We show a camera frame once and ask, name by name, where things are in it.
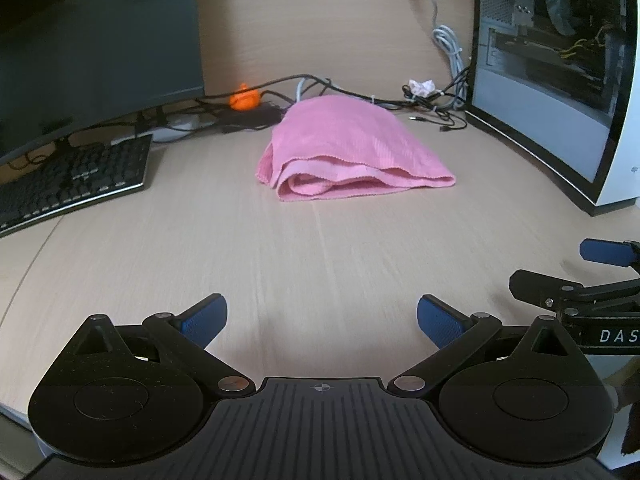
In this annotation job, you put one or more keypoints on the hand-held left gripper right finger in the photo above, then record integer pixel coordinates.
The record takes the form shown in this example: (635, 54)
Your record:
(439, 320)

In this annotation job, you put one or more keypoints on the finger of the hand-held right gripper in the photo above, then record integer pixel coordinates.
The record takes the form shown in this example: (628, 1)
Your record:
(545, 290)
(605, 252)

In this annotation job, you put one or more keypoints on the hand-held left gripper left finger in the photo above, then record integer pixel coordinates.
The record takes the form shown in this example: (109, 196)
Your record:
(206, 317)

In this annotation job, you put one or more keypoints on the pink button shirt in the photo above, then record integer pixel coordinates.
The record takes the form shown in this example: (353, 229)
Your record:
(350, 150)

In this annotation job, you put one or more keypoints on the black keyboard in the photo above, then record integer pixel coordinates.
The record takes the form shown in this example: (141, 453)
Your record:
(75, 182)

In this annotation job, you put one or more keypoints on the white power strip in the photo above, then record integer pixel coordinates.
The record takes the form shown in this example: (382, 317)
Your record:
(175, 127)

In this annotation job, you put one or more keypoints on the white glass computer case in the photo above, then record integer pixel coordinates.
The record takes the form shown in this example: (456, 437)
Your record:
(550, 60)

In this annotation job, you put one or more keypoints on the black power adapter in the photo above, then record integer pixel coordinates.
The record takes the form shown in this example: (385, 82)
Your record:
(250, 117)

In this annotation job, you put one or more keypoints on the orange toy figure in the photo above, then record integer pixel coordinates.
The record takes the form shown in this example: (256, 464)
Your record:
(244, 99)

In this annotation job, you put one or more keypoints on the crumpled white paper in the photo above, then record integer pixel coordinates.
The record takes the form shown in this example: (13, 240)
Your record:
(421, 87)

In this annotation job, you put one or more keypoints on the black curved monitor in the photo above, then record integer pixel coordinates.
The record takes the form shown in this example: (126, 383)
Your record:
(90, 50)

